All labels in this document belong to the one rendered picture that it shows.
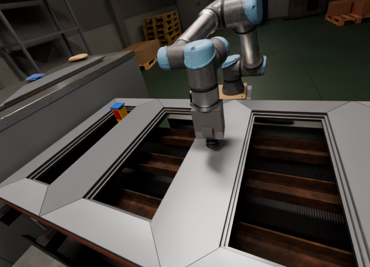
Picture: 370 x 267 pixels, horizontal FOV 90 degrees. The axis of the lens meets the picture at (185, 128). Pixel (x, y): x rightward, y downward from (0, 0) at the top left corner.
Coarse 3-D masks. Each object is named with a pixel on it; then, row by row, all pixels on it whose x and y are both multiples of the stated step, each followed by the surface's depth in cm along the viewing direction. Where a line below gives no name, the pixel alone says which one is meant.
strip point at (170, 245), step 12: (156, 228) 46; (156, 240) 44; (168, 240) 43; (180, 240) 43; (192, 240) 42; (168, 252) 41; (180, 252) 41; (192, 252) 40; (204, 252) 40; (168, 264) 39; (180, 264) 39
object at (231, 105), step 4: (224, 104) 88; (228, 104) 87; (232, 104) 87; (236, 104) 86; (240, 104) 85; (224, 108) 85; (228, 108) 84; (232, 108) 84; (236, 108) 83; (240, 108) 82; (244, 108) 82; (248, 108) 81
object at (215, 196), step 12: (180, 180) 57; (192, 180) 56; (168, 192) 54; (180, 192) 53; (192, 192) 52; (204, 192) 52; (216, 192) 51; (228, 192) 50; (204, 204) 49; (216, 204) 48; (228, 204) 47
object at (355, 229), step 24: (288, 120) 74; (312, 120) 71; (72, 144) 89; (48, 168) 79; (120, 168) 71; (240, 168) 57; (336, 168) 52; (96, 192) 62; (360, 240) 37; (360, 264) 35
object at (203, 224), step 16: (160, 208) 50; (176, 208) 49; (192, 208) 48; (208, 208) 48; (160, 224) 47; (176, 224) 46; (192, 224) 45; (208, 224) 44; (224, 224) 44; (208, 240) 41
